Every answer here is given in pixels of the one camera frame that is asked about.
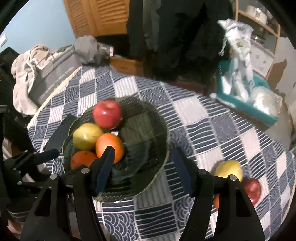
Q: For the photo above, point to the black hooded coat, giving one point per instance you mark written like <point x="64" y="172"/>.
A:
<point x="185" y="34"/>

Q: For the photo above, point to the yellow pear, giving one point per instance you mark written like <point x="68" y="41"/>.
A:
<point x="87" y="139"/>
<point x="227" y="170"/>

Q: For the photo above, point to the wooden louvered wardrobe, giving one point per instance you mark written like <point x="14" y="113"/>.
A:
<point x="97" y="16"/>

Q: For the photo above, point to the teal plastic crate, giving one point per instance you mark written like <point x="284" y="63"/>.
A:
<point x="242" y="106"/>

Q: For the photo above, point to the grey jacket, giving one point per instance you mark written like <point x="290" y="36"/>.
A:
<point x="152" y="23"/>

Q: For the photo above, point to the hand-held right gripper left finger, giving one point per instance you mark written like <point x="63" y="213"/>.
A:
<point x="105" y="171"/>

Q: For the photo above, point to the red apple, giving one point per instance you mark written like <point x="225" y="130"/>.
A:
<point x="253" y="190"/>
<point x="107" y="113"/>

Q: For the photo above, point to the blue white patterned tablecloth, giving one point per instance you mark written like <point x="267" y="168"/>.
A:
<point x="208" y="129"/>

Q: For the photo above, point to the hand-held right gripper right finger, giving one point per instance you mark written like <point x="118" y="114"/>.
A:
<point x="182" y="171"/>

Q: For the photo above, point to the grey fabric storage bag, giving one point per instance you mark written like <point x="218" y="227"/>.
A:
<point x="53" y="76"/>

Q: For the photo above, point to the white patterned crate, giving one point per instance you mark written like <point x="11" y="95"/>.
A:
<point x="261" y="60"/>

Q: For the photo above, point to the wooden shelf rack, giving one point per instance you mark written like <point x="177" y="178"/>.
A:
<point x="259" y="22"/>

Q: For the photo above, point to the steel steamer pot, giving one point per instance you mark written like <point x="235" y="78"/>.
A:
<point x="259" y="38"/>

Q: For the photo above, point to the dark green glass bowl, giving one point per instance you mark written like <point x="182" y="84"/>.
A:
<point x="141" y="139"/>

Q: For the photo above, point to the white printed rice bag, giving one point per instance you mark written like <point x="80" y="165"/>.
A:
<point x="240" y="58"/>

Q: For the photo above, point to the clear plastic bags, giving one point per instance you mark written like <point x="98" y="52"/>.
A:
<point x="266" y="99"/>

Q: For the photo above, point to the large orange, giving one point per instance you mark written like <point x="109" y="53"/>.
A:
<point x="111" y="144"/>
<point x="82" y="160"/>

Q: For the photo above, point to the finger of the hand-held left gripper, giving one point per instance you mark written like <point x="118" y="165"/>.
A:
<point x="47" y="154"/>

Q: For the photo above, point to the beige cloth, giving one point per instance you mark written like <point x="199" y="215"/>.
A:
<point x="23" y="76"/>

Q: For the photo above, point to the wooden drawer box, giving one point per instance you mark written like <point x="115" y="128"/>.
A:
<point x="127" y="66"/>

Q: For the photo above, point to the small tangerine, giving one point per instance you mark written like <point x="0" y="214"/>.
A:
<point x="216" y="201"/>

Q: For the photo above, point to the white cooking pot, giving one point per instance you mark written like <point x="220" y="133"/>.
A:
<point x="256" y="10"/>

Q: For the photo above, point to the white wall outlet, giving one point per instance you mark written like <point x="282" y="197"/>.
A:
<point x="2" y="40"/>

